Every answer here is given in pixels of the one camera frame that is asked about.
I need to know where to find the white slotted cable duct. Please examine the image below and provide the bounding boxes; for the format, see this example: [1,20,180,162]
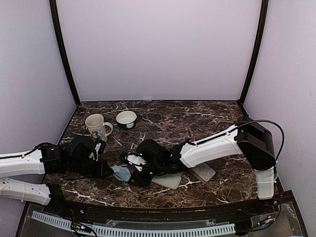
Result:
[31,211,236,237]

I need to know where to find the clear purple lens sunglasses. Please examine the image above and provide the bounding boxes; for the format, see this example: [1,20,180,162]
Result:
[178,126,196,144]

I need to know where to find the small circuit board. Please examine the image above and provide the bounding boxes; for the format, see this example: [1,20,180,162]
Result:
[70,222,91,234]

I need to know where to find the grey case teal lining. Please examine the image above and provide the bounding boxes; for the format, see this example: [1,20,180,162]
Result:
[190,163,216,184]

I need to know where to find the beige ceramic mug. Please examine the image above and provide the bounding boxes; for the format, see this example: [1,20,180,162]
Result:
[85,114,114,142]

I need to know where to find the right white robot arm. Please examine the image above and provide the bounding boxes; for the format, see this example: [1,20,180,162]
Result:
[124,116,279,214]

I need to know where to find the black frame left post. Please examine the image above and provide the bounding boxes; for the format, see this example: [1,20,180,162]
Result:
[49,0,81,107]

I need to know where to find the black front table rail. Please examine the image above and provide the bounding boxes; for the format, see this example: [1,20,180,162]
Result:
[52,200,265,222]

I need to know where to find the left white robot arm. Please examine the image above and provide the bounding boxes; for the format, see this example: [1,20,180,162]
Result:
[0,136,114,215]

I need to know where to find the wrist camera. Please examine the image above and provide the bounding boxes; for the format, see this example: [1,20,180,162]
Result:
[120,152,147,171]
[89,138,106,161]

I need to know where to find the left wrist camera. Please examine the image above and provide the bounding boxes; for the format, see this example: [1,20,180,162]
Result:
[89,138,106,161]

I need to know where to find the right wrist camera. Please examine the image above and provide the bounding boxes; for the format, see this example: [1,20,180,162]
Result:
[120,152,147,171]

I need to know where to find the black frame right post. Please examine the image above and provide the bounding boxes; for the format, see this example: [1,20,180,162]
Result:
[237,0,269,107]

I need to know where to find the pink glasses case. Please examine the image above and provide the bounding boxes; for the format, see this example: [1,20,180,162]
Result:
[152,172,183,190]

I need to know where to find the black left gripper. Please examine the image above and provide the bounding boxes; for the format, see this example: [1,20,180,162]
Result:
[68,158,113,179]

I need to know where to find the white bowl dark exterior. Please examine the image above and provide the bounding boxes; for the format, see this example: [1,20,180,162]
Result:
[116,111,137,129]

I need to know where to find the black frame post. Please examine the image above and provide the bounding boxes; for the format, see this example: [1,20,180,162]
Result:
[49,0,81,107]
[237,0,269,107]

